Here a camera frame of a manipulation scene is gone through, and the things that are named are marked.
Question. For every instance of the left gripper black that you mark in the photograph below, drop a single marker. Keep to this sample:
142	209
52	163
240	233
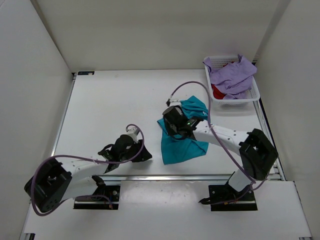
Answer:
144	155

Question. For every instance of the red t shirt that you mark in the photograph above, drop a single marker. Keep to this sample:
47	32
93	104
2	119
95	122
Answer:
226	86

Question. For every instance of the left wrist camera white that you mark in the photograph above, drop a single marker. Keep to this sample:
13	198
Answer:
133	132

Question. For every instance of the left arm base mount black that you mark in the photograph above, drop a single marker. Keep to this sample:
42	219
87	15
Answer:
105	197

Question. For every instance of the white plastic basket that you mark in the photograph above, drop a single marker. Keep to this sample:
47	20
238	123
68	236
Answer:
217	62

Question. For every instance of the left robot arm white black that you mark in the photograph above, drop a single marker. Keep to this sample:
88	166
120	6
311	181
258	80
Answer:
64	177

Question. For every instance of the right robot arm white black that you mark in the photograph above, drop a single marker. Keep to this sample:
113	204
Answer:
257	153

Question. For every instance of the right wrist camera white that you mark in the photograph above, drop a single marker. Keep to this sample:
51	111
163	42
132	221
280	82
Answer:
173	102

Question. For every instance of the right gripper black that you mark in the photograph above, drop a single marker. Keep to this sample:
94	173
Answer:
170	131

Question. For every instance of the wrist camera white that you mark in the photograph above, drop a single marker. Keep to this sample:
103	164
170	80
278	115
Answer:
173	102
133	132

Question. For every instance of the teal t shirt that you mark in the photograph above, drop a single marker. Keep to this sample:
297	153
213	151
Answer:
178	151

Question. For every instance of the blue label sticker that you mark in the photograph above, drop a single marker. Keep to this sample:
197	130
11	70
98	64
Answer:
86	73

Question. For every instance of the lavender t shirt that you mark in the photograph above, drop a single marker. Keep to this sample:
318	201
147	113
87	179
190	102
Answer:
242	71

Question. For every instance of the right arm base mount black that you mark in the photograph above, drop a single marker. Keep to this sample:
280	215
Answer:
223	198

